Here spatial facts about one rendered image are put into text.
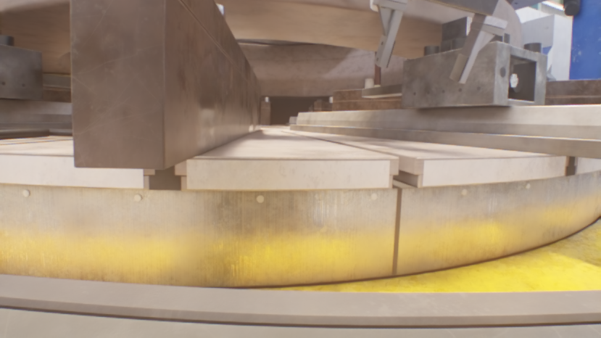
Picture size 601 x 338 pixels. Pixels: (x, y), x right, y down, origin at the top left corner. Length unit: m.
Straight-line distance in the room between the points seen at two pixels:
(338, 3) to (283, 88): 4.50
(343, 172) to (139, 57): 0.45
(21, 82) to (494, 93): 1.86
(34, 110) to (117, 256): 1.15
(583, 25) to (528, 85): 4.31
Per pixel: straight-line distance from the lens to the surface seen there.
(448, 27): 1.54
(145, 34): 0.52
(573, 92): 2.42
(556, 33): 7.14
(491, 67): 1.24
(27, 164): 0.87
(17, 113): 1.80
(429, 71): 1.40
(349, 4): 1.34
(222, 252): 0.75
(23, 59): 1.74
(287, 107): 7.43
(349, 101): 2.86
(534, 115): 1.25
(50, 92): 2.79
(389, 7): 0.47
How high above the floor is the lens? 0.39
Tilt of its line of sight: 5 degrees down
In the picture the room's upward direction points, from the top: 1 degrees clockwise
